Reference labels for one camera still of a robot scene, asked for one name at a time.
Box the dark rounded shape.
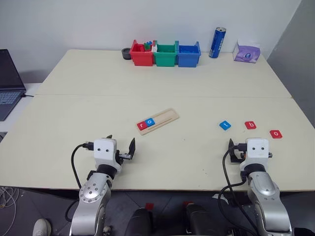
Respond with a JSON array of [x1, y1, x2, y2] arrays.
[[124, 207, 155, 236], [184, 203, 223, 236]]

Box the wooden letter tray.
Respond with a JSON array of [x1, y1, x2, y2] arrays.
[[136, 108, 180, 136]]

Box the green plastic bin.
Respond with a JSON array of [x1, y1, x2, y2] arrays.
[[153, 40, 179, 67]]

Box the blue drink can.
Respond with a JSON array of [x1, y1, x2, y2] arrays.
[[209, 26, 227, 59]]

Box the grey shoe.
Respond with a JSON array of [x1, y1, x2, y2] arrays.
[[32, 218, 52, 236]]

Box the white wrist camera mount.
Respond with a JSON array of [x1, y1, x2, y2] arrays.
[[93, 138, 117, 171], [240, 138, 270, 171]]

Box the purple tissue pack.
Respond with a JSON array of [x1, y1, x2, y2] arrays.
[[233, 39, 261, 64]]

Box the blue plastic bin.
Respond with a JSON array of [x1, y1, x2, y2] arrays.
[[177, 41, 202, 68]]

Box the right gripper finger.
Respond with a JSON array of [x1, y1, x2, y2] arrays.
[[228, 138, 242, 163]]

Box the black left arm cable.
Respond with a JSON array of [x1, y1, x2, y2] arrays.
[[71, 141, 95, 191]]

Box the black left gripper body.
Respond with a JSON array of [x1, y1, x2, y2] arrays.
[[115, 150, 132, 166]]

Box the red letter tile o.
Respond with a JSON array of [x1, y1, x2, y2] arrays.
[[269, 129, 284, 140]]

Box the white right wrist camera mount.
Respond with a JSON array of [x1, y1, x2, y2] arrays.
[[240, 138, 270, 171]]

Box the white floor cables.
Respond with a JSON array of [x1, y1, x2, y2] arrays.
[[0, 185, 20, 236]]

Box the white side desk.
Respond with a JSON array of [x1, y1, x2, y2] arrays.
[[0, 83, 43, 133]]

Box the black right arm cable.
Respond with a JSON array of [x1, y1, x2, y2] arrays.
[[218, 144, 262, 236]]

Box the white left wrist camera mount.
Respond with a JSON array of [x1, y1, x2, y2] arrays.
[[93, 138, 117, 171]]

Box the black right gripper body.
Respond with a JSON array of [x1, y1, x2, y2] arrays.
[[233, 143, 248, 161]]

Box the dark laptop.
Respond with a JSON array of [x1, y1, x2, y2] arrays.
[[0, 49, 27, 121]]

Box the red plastic bin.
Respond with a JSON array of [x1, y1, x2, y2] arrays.
[[129, 40, 156, 67]]

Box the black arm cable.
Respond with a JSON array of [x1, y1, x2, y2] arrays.
[[71, 141, 95, 191], [218, 144, 262, 236]]

